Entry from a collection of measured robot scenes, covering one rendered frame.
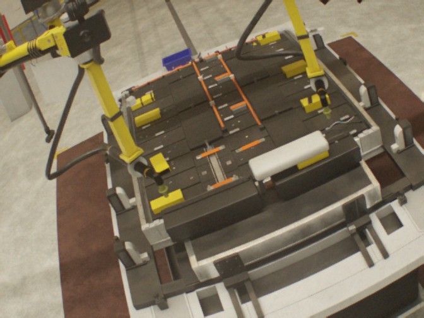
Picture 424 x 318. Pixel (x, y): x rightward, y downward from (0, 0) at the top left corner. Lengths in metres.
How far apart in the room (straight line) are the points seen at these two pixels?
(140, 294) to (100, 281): 1.62
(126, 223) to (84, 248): 1.57
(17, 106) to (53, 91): 5.41
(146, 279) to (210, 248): 0.38
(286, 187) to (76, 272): 2.34
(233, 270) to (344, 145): 0.74
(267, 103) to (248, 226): 0.92
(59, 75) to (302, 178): 1.16
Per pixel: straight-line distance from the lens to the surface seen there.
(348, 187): 2.61
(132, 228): 3.09
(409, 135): 2.90
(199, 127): 3.33
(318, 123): 3.03
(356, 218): 2.60
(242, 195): 2.59
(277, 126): 3.10
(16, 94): 7.81
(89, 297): 4.22
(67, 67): 2.35
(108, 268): 4.36
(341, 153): 2.63
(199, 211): 2.61
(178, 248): 3.00
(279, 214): 2.60
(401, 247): 2.47
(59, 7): 2.63
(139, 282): 2.75
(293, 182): 2.60
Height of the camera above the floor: 2.67
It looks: 33 degrees down
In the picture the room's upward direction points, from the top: 23 degrees counter-clockwise
